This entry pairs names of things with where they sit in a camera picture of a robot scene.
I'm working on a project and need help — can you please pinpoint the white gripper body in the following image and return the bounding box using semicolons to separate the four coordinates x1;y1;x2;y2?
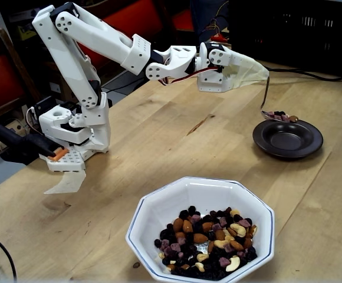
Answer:
196;42;232;91

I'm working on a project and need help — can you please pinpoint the white pivoting gripper finger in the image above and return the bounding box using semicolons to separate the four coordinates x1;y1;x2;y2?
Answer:
208;48;242;68

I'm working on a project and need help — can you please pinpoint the beige masking tape wrap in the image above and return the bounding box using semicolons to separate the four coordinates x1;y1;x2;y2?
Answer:
223;50;269;91

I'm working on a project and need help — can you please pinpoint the bent metal spoon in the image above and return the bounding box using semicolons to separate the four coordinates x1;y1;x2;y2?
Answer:
260;73;300;122

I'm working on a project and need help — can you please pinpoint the scooped trail mix portion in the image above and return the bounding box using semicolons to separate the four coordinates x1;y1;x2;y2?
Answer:
272;110;300;123

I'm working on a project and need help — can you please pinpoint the white octagonal bowl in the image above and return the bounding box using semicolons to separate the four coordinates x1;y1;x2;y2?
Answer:
125;176;276;281

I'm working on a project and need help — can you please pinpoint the dark brown plate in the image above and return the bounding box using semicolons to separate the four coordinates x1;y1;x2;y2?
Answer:
252;119;324;162

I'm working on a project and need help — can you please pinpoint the blue cloth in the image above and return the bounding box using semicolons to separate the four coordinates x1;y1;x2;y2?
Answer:
189;0;231;47

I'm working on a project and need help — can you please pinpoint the black plastic crate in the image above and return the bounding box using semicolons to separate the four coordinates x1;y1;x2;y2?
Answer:
228;0;342;76

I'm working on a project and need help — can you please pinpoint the trail mix pile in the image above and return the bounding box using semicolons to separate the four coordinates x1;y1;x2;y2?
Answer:
153;205;259;281

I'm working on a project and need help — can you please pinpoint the beige tape sheet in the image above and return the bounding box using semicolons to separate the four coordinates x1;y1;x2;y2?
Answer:
43;169;87;195

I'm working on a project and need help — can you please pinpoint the black orange bar clamp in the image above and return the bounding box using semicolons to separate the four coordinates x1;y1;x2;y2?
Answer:
0;120;70;166

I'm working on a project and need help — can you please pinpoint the white carton blue logo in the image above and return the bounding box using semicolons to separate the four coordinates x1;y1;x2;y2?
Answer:
8;7;41;23

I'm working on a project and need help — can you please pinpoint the thick black cable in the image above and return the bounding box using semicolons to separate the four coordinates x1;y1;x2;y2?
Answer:
268;66;342;82

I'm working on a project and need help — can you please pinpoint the black looped cable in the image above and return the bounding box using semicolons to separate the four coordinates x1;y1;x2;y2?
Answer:
0;232;18;282

